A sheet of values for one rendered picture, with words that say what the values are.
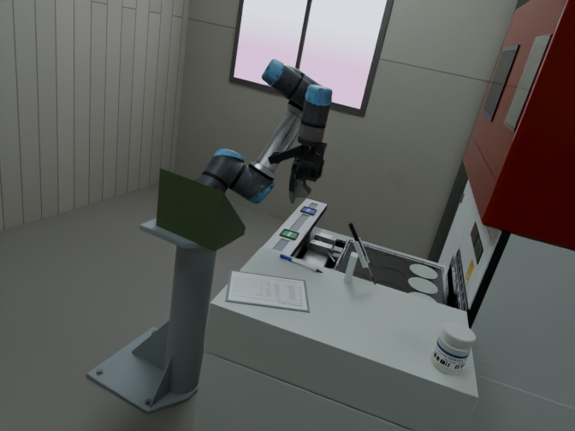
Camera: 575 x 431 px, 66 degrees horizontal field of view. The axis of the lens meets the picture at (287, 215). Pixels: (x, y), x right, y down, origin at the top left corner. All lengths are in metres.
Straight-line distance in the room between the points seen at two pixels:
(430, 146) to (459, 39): 0.76
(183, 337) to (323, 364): 1.01
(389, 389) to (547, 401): 0.59
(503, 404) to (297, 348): 0.71
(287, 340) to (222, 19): 3.44
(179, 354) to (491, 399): 1.23
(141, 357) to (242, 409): 1.19
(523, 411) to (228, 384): 0.86
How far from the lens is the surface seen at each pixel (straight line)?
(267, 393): 1.18
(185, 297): 1.86
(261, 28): 3.96
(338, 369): 1.07
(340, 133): 3.69
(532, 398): 1.53
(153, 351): 2.28
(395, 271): 1.59
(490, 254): 1.29
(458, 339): 1.04
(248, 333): 1.09
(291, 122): 1.75
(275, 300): 1.13
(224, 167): 1.73
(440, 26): 3.52
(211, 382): 1.23
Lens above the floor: 1.59
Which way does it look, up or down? 22 degrees down
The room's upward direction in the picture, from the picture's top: 11 degrees clockwise
